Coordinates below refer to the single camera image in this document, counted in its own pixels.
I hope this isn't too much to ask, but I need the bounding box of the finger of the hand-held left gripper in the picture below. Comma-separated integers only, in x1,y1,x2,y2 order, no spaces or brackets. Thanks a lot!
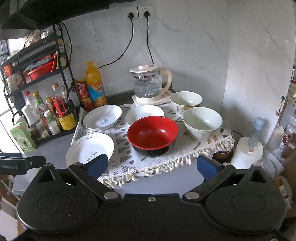
24,156,47,173

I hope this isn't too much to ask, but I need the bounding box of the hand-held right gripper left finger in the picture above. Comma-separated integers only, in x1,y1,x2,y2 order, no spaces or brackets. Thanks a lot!
30,153,122,202

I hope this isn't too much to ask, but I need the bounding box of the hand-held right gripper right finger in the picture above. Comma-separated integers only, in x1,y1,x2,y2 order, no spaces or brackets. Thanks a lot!
182,155,274,202

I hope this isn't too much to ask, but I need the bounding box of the white plate flower print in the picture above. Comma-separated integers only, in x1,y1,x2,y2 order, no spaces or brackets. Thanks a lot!
66,133,115,170

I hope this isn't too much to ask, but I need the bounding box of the white plate blue script print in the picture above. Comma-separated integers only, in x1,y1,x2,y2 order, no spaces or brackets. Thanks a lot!
83,105,122,130

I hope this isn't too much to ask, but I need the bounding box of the red and black bowl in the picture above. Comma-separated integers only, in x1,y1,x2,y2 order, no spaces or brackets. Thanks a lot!
127,116,179,158

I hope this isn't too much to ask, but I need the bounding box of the small white plate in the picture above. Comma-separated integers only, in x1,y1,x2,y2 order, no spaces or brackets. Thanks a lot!
125,105,165,127

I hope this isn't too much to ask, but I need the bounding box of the white bowl printed outside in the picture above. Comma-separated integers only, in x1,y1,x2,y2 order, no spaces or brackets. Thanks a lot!
170,91,203,116

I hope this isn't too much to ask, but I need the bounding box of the green carton box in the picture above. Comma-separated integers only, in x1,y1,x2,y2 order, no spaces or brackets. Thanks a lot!
9,121,37,153

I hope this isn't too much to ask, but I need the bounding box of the patterned fringed table cloth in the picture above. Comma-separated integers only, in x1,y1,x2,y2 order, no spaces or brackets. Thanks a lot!
70,102,236,189

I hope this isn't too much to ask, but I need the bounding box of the white labelled plastic bottle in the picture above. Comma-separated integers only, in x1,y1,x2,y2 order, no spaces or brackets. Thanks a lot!
43,110,61,135

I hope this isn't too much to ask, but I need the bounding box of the white humidifier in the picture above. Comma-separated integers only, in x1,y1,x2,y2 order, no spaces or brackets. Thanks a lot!
230,136,264,171

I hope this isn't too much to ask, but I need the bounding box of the dark sauce bottle yellow label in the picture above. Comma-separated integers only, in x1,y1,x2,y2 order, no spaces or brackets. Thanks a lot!
52,96,77,131

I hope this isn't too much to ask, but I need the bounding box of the cooking oil bottle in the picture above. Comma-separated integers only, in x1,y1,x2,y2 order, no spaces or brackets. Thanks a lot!
32,91,49,131

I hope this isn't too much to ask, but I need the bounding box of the red drink can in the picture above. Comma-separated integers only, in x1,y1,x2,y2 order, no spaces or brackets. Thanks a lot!
75,80,91,100
80,96,94,112

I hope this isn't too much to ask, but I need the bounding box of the clear bottle red cap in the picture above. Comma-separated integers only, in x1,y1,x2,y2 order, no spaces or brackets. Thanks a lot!
24,90,36,109

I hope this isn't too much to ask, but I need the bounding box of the orange juice bottle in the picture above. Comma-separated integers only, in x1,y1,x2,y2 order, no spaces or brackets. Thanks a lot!
86,61,108,108

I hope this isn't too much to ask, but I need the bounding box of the black metal kitchen rack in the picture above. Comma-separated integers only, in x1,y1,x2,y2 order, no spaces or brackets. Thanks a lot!
0,22,79,147

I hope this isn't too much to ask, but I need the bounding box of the cardboard box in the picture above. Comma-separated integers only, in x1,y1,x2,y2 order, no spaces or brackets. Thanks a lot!
272,162,296,210

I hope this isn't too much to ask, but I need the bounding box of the red plastic basin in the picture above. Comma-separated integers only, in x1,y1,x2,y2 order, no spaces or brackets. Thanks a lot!
27,61,56,81

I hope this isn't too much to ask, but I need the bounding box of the glass kettle cream lid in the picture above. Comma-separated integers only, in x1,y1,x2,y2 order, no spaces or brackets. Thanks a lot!
129,65,173,104

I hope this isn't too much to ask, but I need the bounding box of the black range hood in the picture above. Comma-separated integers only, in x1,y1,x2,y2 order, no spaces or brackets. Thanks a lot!
0,0,116,40

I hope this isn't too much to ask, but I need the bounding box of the black power cable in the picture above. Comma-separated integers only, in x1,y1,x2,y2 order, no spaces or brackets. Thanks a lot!
97,13,135,70
143,11,155,66

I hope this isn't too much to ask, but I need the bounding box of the white wall socket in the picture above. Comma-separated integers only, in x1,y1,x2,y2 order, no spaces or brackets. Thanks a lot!
138,5,154,19
122,6,138,21

